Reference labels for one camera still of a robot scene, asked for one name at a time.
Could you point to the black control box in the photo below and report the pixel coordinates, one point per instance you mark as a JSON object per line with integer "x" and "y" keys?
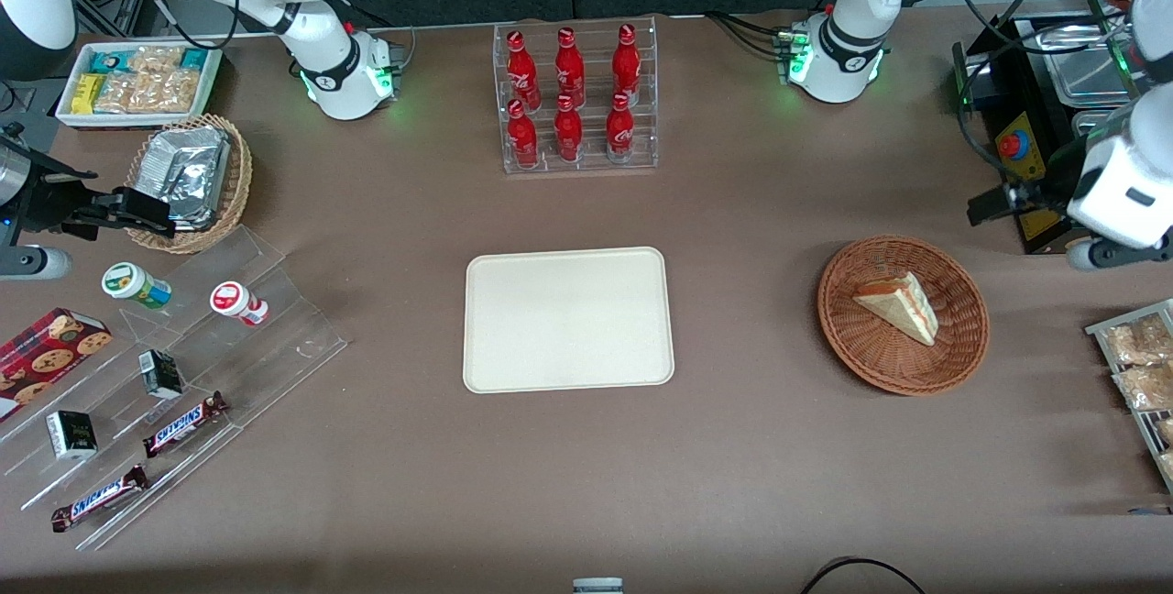
{"x": 1017, "y": 81}

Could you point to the white snack tray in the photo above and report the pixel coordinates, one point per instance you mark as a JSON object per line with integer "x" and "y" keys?
{"x": 66, "y": 113}

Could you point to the red lid yogurt cup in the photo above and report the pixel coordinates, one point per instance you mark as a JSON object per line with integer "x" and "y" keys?
{"x": 229, "y": 299}

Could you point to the red cola bottle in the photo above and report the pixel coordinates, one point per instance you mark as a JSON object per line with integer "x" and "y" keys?
{"x": 627, "y": 62}
{"x": 570, "y": 67}
{"x": 568, "y": 134}
{"x": 620, "y": 131}
{"x": 522, "y": 137}
{"x": 522, "y": 71}

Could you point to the green lid yogurt cup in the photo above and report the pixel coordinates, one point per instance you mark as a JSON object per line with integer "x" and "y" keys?
{"x": 128, "y": 282}

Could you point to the cream rectangular tray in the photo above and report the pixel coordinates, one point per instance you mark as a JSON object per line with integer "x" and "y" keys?
{"x": 568, "y": 319}

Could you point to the small black carton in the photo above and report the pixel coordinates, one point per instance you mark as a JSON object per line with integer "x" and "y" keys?
{"x": 161, "y": 374}
{"x": 71, "y": 434}

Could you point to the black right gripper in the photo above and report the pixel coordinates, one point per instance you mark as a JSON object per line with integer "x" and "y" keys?
{"x": 46, "y": 203}

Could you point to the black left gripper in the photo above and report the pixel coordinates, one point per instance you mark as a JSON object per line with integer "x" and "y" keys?
{"x": 1034, "y": 198}

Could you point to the grey snack tray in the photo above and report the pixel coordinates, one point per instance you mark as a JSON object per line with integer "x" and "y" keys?
{"x": 1098, "y": 330}

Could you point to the triangular sandwich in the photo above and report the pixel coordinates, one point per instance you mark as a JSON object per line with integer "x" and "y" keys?
{"x": 903, "y": 305}

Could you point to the clear acrylic stepped stand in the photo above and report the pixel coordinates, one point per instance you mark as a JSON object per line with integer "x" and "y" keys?
{"x": 266, "y": 356}

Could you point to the red cookie box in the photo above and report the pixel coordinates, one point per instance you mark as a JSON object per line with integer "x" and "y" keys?
{"x": 46, "y": 356}

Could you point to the brown wicker basket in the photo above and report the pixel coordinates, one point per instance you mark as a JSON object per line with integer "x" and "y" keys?
{"x": 871, "y": 346}

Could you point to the yellow snack packet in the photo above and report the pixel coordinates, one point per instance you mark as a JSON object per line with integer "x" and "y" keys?
{"x": 87, "y": 94}

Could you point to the clear cracker bag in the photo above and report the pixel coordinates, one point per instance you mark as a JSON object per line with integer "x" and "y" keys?
{"x": 1141, "y": 339}
{"x": 119, "y": 92}
{"x": 169, "y": 90}
{"x": 1145, "y": 387}

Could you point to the clear acrylic bottle rack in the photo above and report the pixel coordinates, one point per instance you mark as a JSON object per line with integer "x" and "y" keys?
{"x": 591, "y": 163}

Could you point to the steel pan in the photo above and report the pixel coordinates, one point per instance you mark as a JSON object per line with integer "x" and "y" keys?
{"x": 1090, "y": 62}

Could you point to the silver foil packets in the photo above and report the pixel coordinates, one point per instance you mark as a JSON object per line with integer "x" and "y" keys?
{"x": 188, "y": 172}

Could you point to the teal snack packet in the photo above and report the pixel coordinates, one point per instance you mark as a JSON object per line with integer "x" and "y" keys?
{"x": 108, "y": 60}

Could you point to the light wicker basket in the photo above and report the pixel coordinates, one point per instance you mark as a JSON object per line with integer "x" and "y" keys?
{"x": 240, "y": 172}

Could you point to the snickers chocolate bar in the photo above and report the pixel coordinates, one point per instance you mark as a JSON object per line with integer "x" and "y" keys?
{"x": 183, "y": 424}
{"x": 99, "y": 498}

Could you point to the red emergency stop button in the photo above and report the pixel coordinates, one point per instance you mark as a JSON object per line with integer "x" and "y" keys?
{"x": 1012, "y": 145}

